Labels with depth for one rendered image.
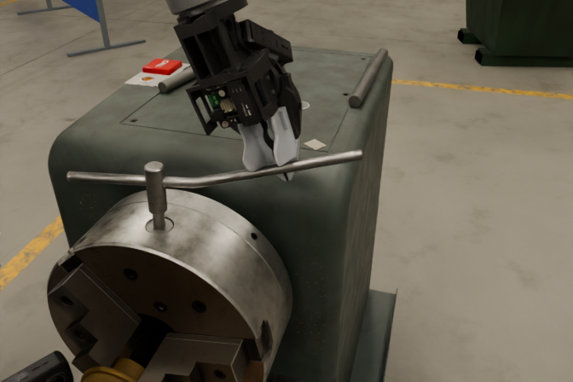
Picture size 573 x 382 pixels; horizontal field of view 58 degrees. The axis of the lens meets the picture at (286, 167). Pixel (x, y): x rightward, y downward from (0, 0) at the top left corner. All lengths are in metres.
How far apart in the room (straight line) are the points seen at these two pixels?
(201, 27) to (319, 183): 0.30
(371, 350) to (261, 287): 0.79
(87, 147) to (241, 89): 0.39
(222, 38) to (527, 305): 2.14
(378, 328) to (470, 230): 1.43
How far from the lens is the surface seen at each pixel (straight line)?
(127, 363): 0.67
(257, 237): 0.68
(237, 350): 0.64
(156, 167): 0.59
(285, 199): 0.70
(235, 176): 0.58
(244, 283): 0.63
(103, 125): 0.87
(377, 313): 1.50
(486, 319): 2.36
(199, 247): 0.62
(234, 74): 0.49
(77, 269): 0.68
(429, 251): 2.62
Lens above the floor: 1.61
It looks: 30 degrees down
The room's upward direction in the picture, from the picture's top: straight up
